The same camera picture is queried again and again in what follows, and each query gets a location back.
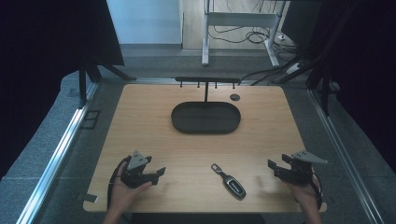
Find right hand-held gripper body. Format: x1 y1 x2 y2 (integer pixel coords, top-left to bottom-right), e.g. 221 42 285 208
274 149 329 187

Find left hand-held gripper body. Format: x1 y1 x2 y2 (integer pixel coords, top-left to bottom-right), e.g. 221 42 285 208
120 150 158 189

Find black car key fob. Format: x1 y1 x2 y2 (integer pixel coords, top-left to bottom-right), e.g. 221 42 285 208
210 162 248 201

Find black key rack with tray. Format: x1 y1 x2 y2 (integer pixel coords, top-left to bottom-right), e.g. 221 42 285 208
170 76 242 135

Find person's right hand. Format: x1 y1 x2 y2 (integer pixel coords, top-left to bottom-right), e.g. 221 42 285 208
281 177 322 213

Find person's left hand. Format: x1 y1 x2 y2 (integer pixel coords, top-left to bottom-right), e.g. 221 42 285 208
107 161 154 217

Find black tape strip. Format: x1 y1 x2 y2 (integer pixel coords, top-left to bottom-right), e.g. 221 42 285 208
82 192 99 203

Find black tripod stand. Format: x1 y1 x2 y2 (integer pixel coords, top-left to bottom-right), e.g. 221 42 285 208
271 0 359 118
78 57 137 110

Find white power strip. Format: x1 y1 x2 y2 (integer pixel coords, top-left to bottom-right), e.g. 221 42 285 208
285 63 303 76

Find black curtain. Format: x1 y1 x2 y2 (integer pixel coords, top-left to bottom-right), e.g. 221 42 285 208
281 0 396 175
0 0 125 182

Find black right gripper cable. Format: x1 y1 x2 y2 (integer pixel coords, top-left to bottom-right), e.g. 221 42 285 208
311 167 324 210

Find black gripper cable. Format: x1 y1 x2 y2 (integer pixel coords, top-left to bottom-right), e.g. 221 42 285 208
106 155 133 210
311 167 324 210

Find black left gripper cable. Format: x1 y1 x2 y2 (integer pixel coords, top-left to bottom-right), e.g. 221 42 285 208
106 155 133 210

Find silver metal rail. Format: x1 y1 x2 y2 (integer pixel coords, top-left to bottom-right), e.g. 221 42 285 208
306 88 387 224
16 81 100 224

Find black rectangular floor frame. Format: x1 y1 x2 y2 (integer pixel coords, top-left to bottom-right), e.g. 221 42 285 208
79 109 102 131

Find black floor cables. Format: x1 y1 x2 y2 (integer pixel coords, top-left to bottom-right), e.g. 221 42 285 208
207 0 302 87

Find white metal desk frame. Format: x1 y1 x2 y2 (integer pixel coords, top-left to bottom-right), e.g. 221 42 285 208
201 0 287 68

